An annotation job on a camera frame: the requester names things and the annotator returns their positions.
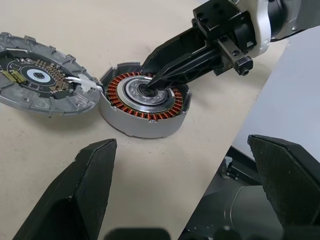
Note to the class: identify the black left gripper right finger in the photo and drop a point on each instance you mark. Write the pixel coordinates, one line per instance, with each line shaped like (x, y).
(290, 185)

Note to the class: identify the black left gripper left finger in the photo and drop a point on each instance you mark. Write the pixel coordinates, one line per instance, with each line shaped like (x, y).
(82, 190)

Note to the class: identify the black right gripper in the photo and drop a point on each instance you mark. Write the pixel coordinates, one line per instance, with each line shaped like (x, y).
(225, 22)

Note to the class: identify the silver spoked rotor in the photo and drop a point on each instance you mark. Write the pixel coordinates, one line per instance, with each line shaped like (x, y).
(132, 96)

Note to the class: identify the silver motor lid circuit board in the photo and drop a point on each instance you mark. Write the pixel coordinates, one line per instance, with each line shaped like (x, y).
(37, 75)

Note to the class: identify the silver motor housing copper coils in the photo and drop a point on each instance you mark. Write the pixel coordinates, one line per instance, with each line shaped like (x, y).
(140, 125)

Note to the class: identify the black metal frame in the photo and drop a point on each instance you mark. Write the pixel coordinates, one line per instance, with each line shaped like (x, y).
(243, 162)

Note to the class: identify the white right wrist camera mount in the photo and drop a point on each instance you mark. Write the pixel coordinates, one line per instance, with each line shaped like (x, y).
(262, 30)

